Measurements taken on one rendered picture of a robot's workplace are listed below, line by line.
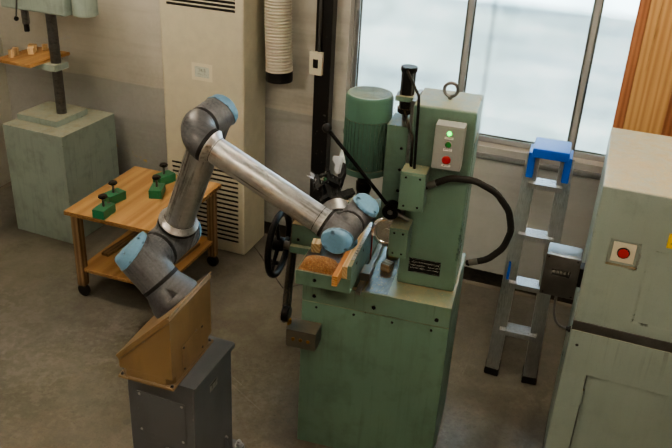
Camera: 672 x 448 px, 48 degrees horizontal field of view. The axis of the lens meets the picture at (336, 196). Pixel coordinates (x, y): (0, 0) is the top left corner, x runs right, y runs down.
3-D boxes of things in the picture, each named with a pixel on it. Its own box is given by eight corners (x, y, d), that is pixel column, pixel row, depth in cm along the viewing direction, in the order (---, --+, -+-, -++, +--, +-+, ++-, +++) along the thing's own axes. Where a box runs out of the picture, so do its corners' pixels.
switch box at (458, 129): (433, 161, 267) (438, 118, 260) (461, 165, 265) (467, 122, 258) (430, 168, 262) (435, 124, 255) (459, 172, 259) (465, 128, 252)
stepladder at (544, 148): (487, 359, 383) (525, 134, 344) (537, 370, 377) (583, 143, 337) (482, 375, 368) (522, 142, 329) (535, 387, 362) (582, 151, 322)
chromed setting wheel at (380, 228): (371, 241, 287) (373, 212, 282) (403, 247, 284) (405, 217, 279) (369, 245, 284) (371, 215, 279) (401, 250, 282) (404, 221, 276)
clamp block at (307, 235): (302, 227, 313) (302, 208, 309) (333, 233, 310) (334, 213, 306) (290, 243, 300) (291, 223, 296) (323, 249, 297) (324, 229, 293)
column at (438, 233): (407, 254, 311) (424, 86, 280) (461, 264, 306) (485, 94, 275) (396, 282, 291) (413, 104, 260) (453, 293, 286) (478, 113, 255)
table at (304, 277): (318, 210, 334) (318, 198, 332) (385, 222, 328) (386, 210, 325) (270, 279, 281) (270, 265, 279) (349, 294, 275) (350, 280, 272)
